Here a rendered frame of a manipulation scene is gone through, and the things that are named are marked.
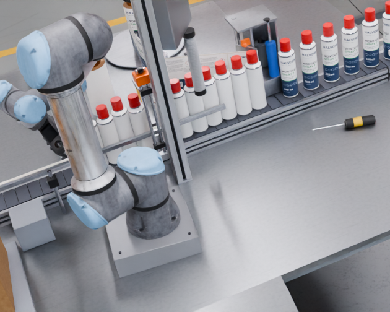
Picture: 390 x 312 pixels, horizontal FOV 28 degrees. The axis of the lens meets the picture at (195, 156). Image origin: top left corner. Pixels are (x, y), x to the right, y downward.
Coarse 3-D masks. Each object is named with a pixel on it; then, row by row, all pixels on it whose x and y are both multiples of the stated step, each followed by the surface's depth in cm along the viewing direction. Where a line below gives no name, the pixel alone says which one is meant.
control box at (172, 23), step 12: (156, 0) 199; (168, 0) 200; (180, 0) 209; (156, 12) 202; (168, 12) 201; (180, 12) 210; (168, 24) 203; (180, 24) 210; (168, 36) 205; (180, 36) 210; (168, 48) 208
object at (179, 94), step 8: (176, 80) 233; (176, 88) 234; (176, 96) 235; (184, 96) 236; (176, 104) 236; (184, 104) 237; (184, 112) 238; (184, 128) 242; (192, 128) 244; (184, 136) 244
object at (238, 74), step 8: (232, 56) 239; (240, 56) 238; (232, 64) 238; (240, 64) 238; (232, 72) 240; (240, 72) 239; (232, 80) 242; (240, 80) 240; (240, 88) 242; (248, 88) 244; (240, 96) 244; (248, 96) 245; (240, 104) 246; (248, 104) 247; (240, 112) 248; (248, 112) 248
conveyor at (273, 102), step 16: (384, 64) 258; (320, 80) 257; (272, 96) 254; (304, 96) 251; (256, 112) 249; (208, 128) 247; (64, 176) 240; (16, 192) 238; (32, 192) 237; (48, 192) 235; (0, 208) 233
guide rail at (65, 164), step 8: (224, 104) 241; (200, 112) 240; (208, 112) 240; (184, 120) 238; (192, 120) 239; (160, 128) 237; (136, 136) 236; (144, 136) 236; (112, 144) 235; (120, 144) 235; (128, 144) 236; (104, 152) 234; (48, 168) 231; (56, 168) 231; (24, 176) 230; (32, 176) 230; (40, 176) 231; (8, 184) 228; (16, 184) 229
